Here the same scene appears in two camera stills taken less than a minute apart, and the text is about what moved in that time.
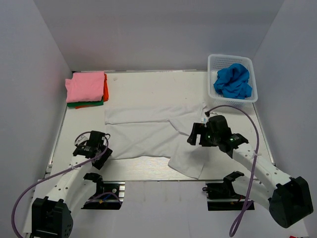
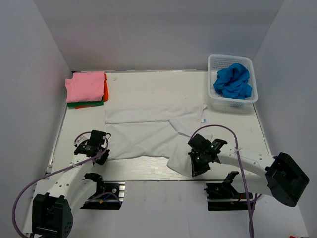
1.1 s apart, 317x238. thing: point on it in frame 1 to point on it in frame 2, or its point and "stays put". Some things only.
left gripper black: x=98 y=164 stays put
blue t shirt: x=233 y=82 stays put
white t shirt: x=157 y=132 stays put
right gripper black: x=198 y=129 to x=197 y=169
